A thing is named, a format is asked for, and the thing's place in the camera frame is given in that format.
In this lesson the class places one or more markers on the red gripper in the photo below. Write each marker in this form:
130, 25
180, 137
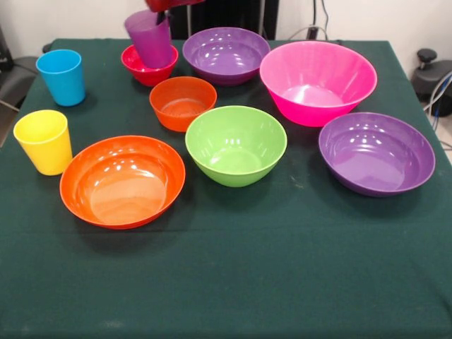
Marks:
166, 4

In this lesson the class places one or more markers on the purple plastic cup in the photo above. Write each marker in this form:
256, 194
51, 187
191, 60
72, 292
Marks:
152, 46

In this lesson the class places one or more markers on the small red bowl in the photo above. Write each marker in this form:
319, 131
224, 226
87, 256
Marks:
150, 76

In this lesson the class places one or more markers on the purple bowl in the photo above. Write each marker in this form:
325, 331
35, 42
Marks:
374, 162
226, 60

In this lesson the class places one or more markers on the small orange bowl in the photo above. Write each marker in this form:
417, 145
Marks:
180, 120

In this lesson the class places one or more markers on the blue plastic cup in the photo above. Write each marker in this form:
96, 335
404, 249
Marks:
65, 88

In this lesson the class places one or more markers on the green bowl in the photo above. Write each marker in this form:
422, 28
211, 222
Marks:
233, 169

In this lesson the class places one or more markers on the large pink bowl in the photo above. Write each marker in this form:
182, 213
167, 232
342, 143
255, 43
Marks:
318, 106

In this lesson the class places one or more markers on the black chair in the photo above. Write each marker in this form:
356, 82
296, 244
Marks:
16, 81

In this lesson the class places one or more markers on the large orange bowl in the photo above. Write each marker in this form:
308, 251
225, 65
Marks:
120, 183

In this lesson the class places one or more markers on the yellow plastic cup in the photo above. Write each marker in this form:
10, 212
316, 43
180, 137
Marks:
44, 155

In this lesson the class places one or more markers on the dark green table cloth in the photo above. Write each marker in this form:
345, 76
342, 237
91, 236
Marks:
226, 265

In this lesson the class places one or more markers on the black equipment with knob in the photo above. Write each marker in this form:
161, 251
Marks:
429, 81

